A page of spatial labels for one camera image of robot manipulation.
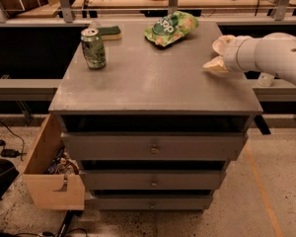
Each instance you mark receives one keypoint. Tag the black power adapter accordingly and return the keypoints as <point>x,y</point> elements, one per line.
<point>10,153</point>

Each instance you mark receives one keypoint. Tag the white paper bowl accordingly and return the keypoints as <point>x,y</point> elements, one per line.
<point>221,43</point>

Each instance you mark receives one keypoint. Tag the green chip bag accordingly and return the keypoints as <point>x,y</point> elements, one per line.
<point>171,28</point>

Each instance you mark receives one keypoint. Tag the clear sanitizer bottle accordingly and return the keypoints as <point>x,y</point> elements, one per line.
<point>265,79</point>

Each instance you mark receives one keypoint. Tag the middle grey drawer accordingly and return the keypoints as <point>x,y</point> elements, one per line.
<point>152,180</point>

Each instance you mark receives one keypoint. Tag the top grey drawer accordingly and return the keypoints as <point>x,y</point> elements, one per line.
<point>88,146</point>

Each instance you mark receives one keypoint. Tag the green soda can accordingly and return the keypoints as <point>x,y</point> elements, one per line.
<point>93,48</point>

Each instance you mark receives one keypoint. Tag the grey drawer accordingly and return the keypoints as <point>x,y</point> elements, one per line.
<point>88,146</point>
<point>150,203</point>
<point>152,180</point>

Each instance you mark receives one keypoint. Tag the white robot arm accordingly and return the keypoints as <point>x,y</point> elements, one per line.
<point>274,54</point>

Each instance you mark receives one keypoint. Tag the bottom grey drawer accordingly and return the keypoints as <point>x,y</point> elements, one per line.
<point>150,203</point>

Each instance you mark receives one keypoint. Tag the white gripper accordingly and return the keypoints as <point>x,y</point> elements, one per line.
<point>232,54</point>

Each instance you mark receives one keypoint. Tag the green yellow sponge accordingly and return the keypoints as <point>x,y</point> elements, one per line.
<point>110,33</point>

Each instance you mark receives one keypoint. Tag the grey drawer cabinet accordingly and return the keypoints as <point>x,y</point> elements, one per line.
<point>148,90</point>

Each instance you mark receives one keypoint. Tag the wooden box with clutter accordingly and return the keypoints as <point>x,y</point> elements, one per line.
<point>49,190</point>

